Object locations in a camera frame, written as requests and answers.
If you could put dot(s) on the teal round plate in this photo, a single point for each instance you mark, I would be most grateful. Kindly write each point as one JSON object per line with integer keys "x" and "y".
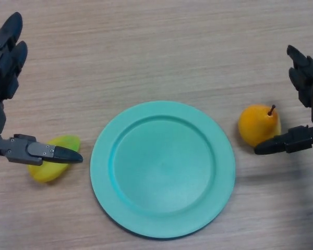
{"x": 163, "y": 170}

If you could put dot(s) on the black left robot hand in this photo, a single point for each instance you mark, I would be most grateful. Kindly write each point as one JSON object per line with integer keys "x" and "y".
{"x": 4, "y": 67}

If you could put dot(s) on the yellow green mango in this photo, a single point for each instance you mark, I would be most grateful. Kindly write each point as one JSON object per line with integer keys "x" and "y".
{"x": 48, "y": 172}

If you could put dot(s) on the yellow orange pear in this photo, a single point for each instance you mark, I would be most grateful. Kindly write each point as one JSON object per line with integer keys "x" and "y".
{"x": 257, "y": 123}

